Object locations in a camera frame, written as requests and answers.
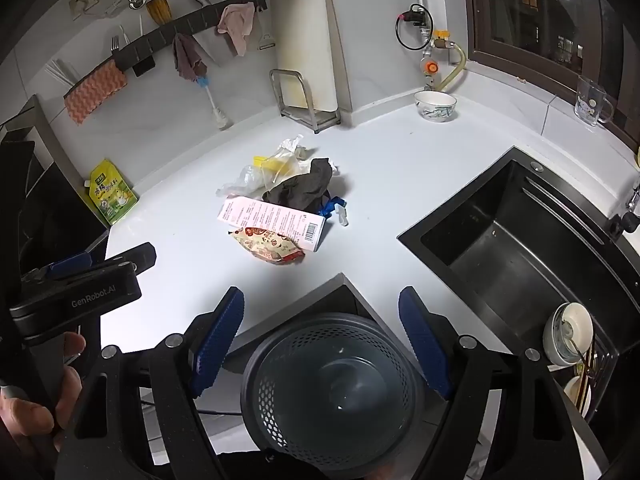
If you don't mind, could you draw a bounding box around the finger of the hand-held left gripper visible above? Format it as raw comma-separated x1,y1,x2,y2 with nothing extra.
22,254,96,283
87,242,157,273

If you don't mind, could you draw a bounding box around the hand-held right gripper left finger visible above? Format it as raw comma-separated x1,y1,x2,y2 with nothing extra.
52,286,246,480

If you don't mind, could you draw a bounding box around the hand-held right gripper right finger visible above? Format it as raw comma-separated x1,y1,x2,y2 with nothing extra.
397,286,608,480

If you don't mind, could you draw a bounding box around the grey perforated waste basket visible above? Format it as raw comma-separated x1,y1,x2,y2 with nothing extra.
240,312,426,480

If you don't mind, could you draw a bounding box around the red snack wrapper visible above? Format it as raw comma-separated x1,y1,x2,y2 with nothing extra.
228,226,306,264

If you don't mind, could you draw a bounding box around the pink white carton box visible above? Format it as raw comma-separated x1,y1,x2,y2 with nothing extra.
216,196,327,252

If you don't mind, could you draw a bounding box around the clear plastic bag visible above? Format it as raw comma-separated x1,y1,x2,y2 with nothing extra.
216,135,321,198

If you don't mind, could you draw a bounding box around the blue spray nozzle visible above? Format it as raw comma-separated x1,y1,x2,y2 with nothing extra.
320,192,349,227

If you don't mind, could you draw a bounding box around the dark grey cloth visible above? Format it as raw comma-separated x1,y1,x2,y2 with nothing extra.
261,157,335,216

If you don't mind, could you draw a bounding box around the person's left hand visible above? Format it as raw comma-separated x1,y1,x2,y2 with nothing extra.
0,332,87,480

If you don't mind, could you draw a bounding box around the black stove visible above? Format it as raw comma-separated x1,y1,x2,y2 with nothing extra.
0,95,111,311

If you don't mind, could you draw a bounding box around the green yellow pouch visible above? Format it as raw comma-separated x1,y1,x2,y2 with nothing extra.
90,158,139,226

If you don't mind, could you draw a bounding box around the black kitchen sink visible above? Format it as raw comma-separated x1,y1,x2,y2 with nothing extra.
397,146,640,466

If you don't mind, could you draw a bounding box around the white bowl in sink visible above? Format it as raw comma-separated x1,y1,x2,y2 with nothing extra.
542,302,595,367

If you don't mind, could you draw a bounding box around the white plate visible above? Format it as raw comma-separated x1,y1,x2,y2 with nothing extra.
562,375,593,418

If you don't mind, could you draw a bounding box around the white bottle brush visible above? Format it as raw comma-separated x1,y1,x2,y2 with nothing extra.
196,76,234,131

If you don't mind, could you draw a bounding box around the orange wavy sponge cloth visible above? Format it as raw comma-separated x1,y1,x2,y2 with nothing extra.
64,62,128,126

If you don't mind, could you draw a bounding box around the brown cloth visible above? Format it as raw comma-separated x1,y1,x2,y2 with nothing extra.
173,33,209,82

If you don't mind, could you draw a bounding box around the metal board rack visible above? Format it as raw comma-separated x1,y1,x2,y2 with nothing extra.
269,69,342,134

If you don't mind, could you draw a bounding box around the chrome sink faucet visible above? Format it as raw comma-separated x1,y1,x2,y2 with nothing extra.
607,180,640,238

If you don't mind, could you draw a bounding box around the pink cloth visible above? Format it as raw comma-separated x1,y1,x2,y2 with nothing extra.
216,2,256,57

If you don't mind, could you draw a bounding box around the white cutting board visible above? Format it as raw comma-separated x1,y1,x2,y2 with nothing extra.
270,0,337,113

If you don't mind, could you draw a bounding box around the gas valve with pipe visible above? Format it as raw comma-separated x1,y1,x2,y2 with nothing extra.
410,0,466,92

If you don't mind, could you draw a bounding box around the clear glass mug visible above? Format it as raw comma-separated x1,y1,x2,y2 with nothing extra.
574,75,615,127

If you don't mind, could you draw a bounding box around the black wall rail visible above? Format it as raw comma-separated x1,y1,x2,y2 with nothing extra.
111,0,267,77

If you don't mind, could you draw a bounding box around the yellow gas hose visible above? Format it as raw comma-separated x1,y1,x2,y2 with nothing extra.
440,45,468,95

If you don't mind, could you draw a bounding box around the black cable loop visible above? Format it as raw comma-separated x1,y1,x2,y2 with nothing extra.
395,4,432,51

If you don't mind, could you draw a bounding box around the dark window frame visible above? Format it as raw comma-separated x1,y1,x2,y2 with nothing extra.
460,0,640,153

